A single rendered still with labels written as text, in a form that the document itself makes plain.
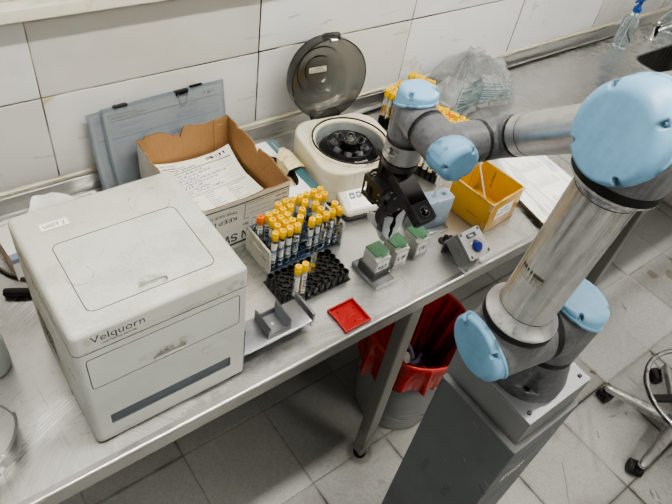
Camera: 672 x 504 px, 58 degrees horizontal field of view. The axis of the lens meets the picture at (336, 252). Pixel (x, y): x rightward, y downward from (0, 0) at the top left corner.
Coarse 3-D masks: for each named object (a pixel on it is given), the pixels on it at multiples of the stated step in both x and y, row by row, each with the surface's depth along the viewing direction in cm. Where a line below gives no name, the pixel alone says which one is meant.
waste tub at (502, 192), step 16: (464, 176) 155; (480, 176) 162; (496, 176) 158; (464, 192) 151; (480, 192) 164; (496, 192) 160; (512, 192) 156; (464, 208) 154; (480, 208) 150; (496, 208) 148; (512, 208) 156; (480, 224) 152; (496, 224) 156
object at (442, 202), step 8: (432, 192) 146; (440, 192) 146; (448, 192) 147; (432, 200) 144; (440, 200) 144; (448, 200) 146; (440, 208) 146; (448, 208) 148; (440, 216) 149; (408, 224) 149; (432, 224) 150; (440, 224) 151; (432, 232) 149
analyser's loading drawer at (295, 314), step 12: (276, 300) 120; (300, 300) 123; (264, 312) 120; (276, 312) 121; (288, 312) 122; (300, 312) 122; (312, 312) 120; (252, 324) 119; (264, 324) 116; (276, 324) 119; (288, 324) 118; (300, 324) 120; (312, 324) 122; (252, 336) 117; (264, 336) 117; (276, 336) 117; (252, 348) 115
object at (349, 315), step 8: (344, 304) 130; (352, 304) 131; (328, 312) 128; (336, 312) 129; (344, 312) 129; (352, 312) 129; (360, 312) 130; (336, 320) 126; (344, 320) 127; (352, 320) 128; (360, 320) 128; (368, 320) 128; (344, 328) 125; (352, 328) 125
